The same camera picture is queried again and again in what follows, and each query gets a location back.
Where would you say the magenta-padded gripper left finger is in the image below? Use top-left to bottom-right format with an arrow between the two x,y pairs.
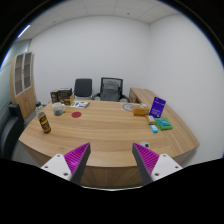
40,142 -> 92,185

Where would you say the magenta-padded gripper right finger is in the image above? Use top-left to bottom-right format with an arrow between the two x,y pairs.
132,143 -> 184,185

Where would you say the clear black-capped drink bottle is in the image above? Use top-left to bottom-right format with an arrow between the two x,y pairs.
34,101 -> 53,135

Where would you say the green flat box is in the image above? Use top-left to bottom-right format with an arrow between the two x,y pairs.
154,117 -> 174,131

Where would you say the small yellow pack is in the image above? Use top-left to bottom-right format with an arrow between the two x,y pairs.
146,114 -> 157,125

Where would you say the white and grey mug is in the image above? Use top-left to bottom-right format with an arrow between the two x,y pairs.
51,101 -> 67,117

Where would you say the black leather sofa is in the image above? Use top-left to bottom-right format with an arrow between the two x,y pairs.
0,103 -> 26,160

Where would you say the purple standing sign card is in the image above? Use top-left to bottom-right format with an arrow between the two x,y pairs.
148,96 -> 167,119

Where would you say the small orange box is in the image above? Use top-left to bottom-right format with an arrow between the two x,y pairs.
132,104 -> 148,117

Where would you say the brown flat carton box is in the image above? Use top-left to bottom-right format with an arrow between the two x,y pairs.
59,94 -> 75,106

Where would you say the round grey paper disc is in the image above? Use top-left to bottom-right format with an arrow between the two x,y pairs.
121,102 -> 135,112

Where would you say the wooden cabinet with glass doors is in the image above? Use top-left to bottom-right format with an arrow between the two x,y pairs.
9,51 -> 38,120

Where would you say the wooden side desk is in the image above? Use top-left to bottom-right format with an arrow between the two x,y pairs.
128,87 -> 161,107

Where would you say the black solid-back office chair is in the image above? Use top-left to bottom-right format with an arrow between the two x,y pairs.
73,78 -> 93,100

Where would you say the grey backpack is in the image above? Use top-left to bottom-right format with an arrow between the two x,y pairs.
100,79 -> 120,102

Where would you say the ceiling strip light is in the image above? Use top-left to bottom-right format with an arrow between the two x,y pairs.
16,24 -> 32,39

